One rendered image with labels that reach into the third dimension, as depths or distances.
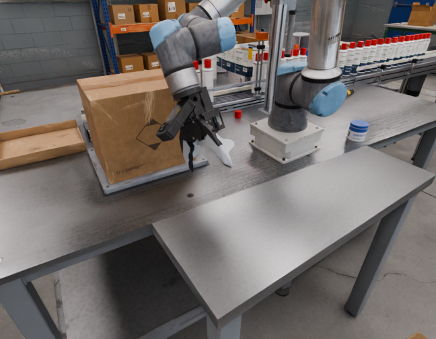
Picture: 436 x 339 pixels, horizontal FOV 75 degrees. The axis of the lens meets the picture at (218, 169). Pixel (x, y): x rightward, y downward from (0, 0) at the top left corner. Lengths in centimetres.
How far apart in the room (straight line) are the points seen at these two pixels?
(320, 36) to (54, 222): 88
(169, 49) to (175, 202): 42
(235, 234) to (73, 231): 42
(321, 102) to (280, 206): 33
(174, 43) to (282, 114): 53
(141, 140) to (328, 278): 132
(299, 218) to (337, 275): 104
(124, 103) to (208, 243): 44
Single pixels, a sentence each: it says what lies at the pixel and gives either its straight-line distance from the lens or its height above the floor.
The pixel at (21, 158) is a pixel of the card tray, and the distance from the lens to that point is 122.
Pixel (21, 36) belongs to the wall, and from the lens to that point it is 554.
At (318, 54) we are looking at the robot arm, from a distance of 91.
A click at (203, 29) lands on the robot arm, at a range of 71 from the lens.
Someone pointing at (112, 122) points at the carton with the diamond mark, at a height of 105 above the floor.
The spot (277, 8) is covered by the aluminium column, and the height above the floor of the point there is 129.
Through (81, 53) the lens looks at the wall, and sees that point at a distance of 566.
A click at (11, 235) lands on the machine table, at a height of 83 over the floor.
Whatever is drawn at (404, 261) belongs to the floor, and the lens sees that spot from 209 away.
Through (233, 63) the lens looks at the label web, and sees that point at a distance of 188.
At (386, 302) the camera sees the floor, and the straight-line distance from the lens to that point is 184.
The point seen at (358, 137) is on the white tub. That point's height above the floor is 85.
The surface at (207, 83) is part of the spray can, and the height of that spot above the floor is 98.
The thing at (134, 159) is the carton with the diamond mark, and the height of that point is 92.
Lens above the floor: 136
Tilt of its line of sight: 32 degrees down
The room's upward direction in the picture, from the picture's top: straight up
